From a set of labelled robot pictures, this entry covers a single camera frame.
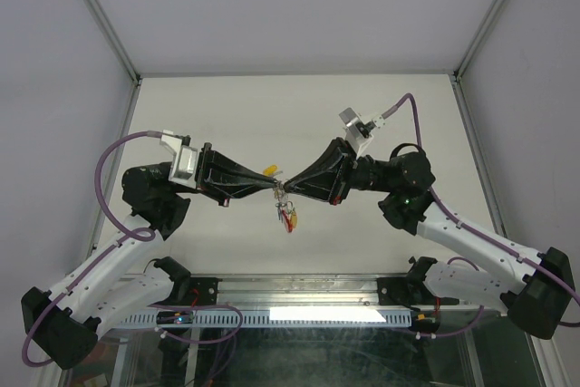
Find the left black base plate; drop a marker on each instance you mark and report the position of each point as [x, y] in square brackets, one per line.
[202, 290]

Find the white slotted cable duct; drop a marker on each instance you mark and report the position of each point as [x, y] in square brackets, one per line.
[276, 317]

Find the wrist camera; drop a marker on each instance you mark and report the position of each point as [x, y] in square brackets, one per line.
[358, 130]
[183, 167]

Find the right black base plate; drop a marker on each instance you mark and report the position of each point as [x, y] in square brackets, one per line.
[397, 290]

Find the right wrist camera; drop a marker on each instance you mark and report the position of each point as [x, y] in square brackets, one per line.
[358, 130]

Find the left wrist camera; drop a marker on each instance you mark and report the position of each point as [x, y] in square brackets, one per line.
[183, 167]

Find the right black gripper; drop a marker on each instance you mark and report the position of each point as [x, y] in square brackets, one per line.
[338, 154]

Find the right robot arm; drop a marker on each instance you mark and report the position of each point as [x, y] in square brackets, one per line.
[531, 287]

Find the aluminium mounting rail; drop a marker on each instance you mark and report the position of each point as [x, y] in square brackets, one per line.
[317, 289]

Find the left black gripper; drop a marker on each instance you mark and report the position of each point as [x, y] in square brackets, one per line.
[212, 163]

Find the yellow tag key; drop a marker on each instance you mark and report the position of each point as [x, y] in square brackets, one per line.
[272, 171]
[293, 219]

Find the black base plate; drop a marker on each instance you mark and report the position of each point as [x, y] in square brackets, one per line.
[397, 290]
[202, 290]

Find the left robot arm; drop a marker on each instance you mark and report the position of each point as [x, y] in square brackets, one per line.
[67, 320]

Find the red handle keyring holder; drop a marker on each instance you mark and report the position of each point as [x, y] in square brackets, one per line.
[283, 202]

